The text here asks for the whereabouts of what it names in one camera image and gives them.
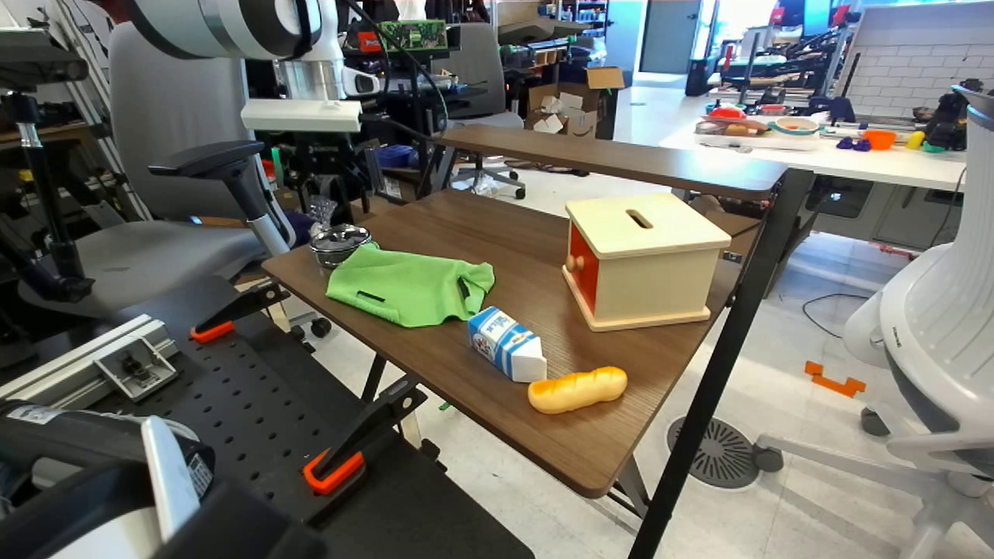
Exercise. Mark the black bulky object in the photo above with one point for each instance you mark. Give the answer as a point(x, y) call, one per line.
point(948, 120)

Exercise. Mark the silver pot lid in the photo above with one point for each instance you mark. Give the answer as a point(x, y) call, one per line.
point(343, 233)

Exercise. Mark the red orange tray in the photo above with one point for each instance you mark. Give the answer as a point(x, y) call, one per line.
point(735, 127)

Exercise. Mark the black perforated board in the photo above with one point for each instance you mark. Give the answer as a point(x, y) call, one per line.
point(268, 404)

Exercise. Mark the yellow peanut shaped toy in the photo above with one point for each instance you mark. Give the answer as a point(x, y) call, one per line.
point(575, 391)

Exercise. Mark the black slanted table leg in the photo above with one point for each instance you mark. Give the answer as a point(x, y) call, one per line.
point(732, 342)

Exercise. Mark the wooden box red drawer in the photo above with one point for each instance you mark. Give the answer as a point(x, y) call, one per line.
point(654, 270)

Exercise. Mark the silver aluminium rail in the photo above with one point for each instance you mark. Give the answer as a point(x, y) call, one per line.
point(63, 367)

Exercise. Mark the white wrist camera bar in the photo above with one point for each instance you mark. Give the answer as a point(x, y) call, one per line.
point(298, 115)

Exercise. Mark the small orange bowl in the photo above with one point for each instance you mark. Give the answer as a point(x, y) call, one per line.
point(880, 142)

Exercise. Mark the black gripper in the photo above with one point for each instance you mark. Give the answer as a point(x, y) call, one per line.
point(327, 161)

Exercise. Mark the white perforated panel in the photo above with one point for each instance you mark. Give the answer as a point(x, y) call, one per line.
point(911, 63)

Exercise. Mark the black round floor disc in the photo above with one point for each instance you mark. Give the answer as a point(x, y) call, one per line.
point(714, 453)

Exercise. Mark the cardboard box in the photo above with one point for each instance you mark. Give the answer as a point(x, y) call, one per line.
point(608, 80)

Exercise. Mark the white work table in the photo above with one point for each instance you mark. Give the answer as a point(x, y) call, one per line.
point(827, 161)

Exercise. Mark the blue white milk carton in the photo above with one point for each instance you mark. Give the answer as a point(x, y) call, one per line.
point(508, 346)

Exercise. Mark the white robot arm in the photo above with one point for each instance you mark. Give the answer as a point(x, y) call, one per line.
point(229, 27)

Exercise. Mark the white mesh office chair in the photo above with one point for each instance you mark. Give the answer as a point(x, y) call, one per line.
point(934, 312)

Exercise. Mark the green cloth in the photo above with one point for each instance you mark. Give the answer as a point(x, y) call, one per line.
point(415, 285)

